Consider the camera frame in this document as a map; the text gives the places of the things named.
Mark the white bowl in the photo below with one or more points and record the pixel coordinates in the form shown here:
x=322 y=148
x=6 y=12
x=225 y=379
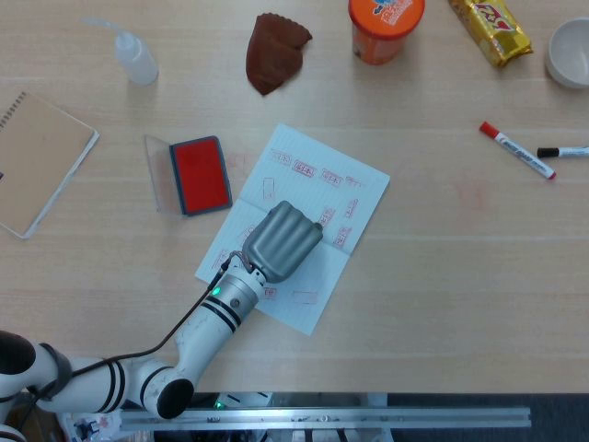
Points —
x=570 y=50

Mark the orange instant noodle cup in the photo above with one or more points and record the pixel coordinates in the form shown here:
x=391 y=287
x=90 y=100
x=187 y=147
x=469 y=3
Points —
x=382 y=32

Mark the white stamped paper sheet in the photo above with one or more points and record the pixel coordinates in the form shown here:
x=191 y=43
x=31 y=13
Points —
x=313 y=184

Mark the red whiteboard marker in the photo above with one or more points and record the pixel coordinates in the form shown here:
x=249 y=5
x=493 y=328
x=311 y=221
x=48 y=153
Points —
x=517 y=151

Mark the aluminium profile rail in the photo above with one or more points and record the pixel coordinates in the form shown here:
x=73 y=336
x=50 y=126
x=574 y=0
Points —
x=322 y=419

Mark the black whiteboard marker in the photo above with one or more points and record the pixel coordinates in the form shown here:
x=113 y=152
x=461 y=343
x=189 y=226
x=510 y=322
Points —
x=568 y=152

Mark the gold snack packet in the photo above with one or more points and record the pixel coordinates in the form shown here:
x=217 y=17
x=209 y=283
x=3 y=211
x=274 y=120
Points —
x=494 y=30

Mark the red ink pad clear lid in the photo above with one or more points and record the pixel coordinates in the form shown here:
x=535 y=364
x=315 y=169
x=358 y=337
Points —
x=199 y=172

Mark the brown folded cloth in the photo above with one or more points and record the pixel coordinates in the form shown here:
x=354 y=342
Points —
x=273 y=55

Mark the kraft spiral notebook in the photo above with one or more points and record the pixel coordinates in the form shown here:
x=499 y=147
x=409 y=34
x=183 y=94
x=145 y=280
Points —
x=41 y=161

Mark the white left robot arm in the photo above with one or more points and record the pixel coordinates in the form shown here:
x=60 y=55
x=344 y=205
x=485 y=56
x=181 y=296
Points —
x=207 y=336

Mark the clear squeeze wash bottle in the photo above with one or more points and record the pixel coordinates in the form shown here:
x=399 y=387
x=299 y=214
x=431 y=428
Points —
x=138 y=62

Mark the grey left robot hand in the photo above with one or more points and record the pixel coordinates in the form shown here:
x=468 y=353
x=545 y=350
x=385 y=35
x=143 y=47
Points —
x=283 y=241

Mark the white printed sheet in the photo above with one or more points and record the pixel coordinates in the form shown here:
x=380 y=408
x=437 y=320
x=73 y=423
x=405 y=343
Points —
x=92 y=426

